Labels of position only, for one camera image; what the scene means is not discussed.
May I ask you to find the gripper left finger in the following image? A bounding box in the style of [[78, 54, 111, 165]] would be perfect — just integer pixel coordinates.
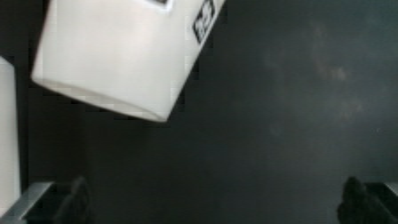
[[0, 177, 94, 224]]

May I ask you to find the white table fence frame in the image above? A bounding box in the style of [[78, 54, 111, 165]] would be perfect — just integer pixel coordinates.
[[0, 57, 19, 216]]

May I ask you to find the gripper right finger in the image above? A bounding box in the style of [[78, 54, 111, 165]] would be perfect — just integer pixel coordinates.
[[337, 177, 398, 224]]

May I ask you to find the white lamp shade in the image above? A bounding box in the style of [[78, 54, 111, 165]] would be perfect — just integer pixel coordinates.
[[31, 0, 225, 122]]

